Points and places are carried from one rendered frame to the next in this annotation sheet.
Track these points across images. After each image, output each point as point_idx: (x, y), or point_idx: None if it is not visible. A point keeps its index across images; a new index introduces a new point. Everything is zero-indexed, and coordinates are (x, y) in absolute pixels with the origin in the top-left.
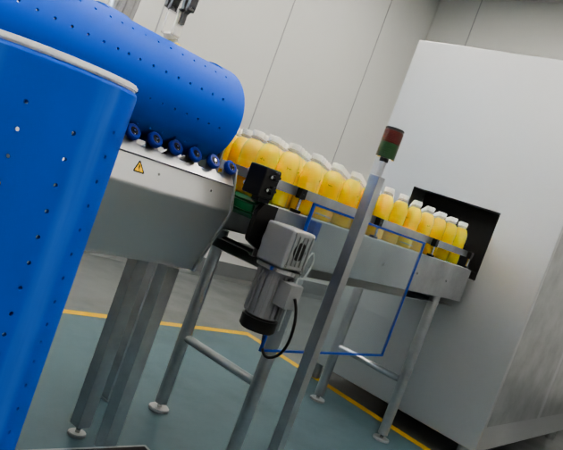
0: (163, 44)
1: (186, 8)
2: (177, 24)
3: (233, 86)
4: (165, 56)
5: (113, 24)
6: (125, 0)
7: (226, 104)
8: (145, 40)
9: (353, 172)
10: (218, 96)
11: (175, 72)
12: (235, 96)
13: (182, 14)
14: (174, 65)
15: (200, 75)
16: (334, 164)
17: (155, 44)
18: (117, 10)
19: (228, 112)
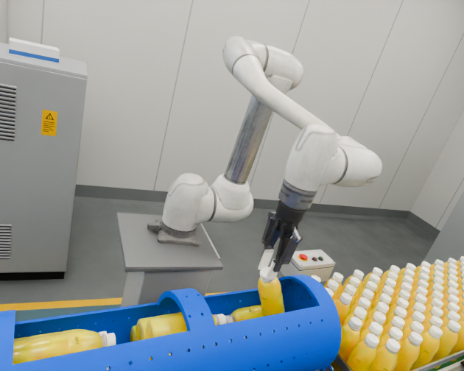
0: (250, 336)
1: (280, 263)
2: (272, 271)
3: (329, 327)
4: (252, 353)
5: (191, 361)
6: (241, 165)
7: (321, 353)
8: (229, 351)
9: (451, 324)
10: (312, 352)
11: (264, 363)
12: (331, 338)
13: (277, 264)
14: (263, 356)
15: (292, 344)
16: (432, 331)
17: (241, 346)
18: (235, 173)
19: (322, 357)
